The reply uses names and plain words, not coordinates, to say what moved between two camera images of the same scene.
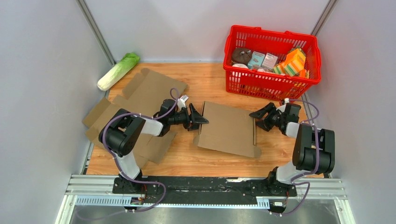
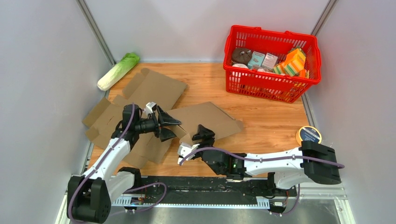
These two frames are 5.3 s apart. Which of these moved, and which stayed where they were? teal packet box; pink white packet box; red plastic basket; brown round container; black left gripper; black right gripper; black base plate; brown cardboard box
Moved: black left gripper; black right gripper; brown cardboard box
Stayed: black base plate; brown round container; red plastic basket; teal packet box; pink white packet box
